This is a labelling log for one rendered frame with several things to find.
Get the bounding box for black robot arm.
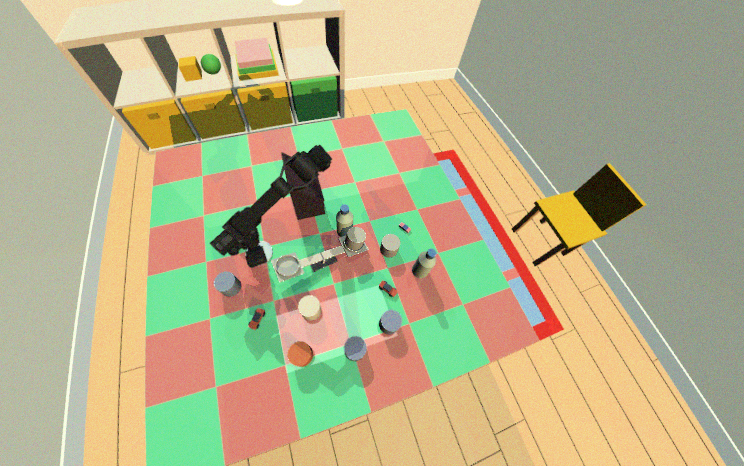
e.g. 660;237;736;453
210;145;332;256

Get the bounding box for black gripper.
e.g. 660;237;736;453
243;229;267;268

